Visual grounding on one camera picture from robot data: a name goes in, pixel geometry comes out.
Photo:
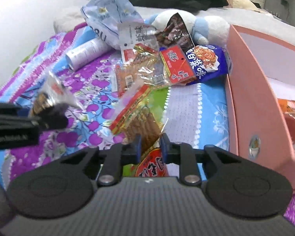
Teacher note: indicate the beige pillow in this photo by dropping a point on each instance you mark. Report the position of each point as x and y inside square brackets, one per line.
[238, 2]

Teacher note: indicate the red label snack packet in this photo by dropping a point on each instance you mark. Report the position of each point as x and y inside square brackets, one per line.
[177, 64]

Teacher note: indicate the small clear brown snack packet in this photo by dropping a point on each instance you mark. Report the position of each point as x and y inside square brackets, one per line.
[54, 88]

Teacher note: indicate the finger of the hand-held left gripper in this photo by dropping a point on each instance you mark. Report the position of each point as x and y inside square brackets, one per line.
[54, 120]

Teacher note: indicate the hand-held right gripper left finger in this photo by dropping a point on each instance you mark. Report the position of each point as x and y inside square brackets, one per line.
[138, 150]

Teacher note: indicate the orange snack packet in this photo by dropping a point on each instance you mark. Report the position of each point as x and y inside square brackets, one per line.
[292, 123]

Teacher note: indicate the clear dried snack packet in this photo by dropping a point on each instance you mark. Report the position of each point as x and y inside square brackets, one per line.
[142, 71]

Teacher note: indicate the light blue plastic bag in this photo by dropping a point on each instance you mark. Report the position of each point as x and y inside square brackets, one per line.
[105, 12]

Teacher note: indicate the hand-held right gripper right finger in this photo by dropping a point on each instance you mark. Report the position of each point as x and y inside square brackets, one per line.
[164, 150]

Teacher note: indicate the grey duvet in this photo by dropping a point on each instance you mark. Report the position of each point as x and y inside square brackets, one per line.
[142, 11]

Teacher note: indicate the red clear-window snack packet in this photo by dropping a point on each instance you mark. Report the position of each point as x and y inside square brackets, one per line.
[142, 123]

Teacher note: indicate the dark brown snack packet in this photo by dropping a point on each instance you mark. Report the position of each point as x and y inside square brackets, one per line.
[174, 29]

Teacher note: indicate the pink cardboard box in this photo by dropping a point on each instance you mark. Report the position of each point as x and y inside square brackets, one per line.
[250, 108]

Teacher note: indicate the white blue plush toy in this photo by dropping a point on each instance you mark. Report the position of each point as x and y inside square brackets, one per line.
[211, 27]

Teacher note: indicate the white tube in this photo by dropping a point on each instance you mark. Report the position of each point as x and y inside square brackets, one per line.
[86, 51]

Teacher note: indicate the black wall plug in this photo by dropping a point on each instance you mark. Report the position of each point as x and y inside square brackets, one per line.
[284, 2]

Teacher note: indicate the blue snack packet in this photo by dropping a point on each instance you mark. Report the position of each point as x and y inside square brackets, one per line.
[206, 59]

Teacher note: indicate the floral bed sheet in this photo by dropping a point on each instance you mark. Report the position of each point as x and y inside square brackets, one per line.
[199, 108]

